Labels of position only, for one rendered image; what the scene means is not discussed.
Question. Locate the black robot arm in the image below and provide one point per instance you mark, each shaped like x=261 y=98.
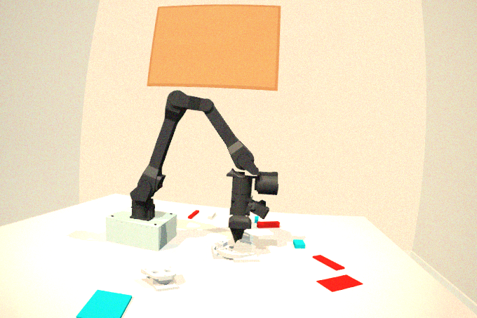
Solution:
x=151 y=180

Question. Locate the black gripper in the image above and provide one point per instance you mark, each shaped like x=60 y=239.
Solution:
x=240 y=220

